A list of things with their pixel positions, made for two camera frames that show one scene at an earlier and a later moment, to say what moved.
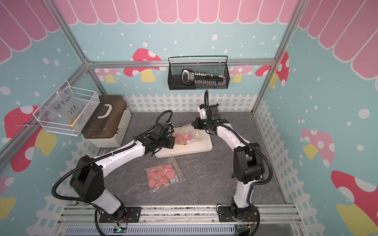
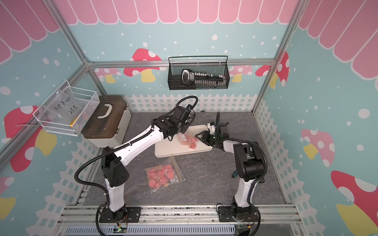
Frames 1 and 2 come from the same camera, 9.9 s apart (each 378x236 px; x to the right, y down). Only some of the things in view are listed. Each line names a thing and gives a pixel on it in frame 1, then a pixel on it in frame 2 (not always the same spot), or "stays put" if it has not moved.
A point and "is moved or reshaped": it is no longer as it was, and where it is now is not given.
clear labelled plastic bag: [61, 108] stays put
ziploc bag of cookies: [185, 134] is moved or reshaped
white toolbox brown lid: [107, 126] stays put
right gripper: [197, 125] → [204, 137]
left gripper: [171, 142] → [183, 130]
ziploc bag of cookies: [159, 176] stays put
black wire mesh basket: [185, 76] stays put
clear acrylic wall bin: [68, 110] stays put
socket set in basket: [203, 79] stays put
